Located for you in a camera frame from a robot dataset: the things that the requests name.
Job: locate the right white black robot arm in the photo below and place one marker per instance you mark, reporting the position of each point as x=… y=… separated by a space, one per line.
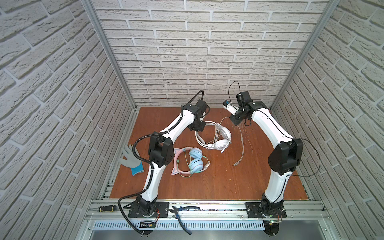
x=285 y=157

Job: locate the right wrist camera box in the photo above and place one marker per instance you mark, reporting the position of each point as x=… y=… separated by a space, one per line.
x=227 y=105

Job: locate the black yellow screwdriver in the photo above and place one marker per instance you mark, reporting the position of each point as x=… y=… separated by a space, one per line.
x=109 y=208

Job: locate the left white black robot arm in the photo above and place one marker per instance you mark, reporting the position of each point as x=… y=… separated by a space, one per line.
x=161 y=151

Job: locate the blue white cloth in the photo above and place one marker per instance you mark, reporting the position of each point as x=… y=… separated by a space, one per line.
x=127 y=159

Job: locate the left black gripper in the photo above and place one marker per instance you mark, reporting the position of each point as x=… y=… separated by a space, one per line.
x=202 y=128

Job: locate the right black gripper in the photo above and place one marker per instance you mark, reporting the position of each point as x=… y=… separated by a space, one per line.
x=233 y=118

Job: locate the pink blue cat-ear headphones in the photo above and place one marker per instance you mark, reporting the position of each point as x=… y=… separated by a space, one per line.
x=196 y=161

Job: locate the white headphones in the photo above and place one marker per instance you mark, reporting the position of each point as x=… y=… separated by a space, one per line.
x=222 y=138

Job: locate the aluminium front rail frame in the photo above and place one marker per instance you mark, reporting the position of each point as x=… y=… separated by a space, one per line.
x=195 y=215

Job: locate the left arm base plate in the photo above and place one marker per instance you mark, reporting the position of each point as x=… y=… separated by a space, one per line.
x=159 y=208

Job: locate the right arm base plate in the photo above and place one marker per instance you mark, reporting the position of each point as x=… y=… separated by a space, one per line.
x=264 y=210

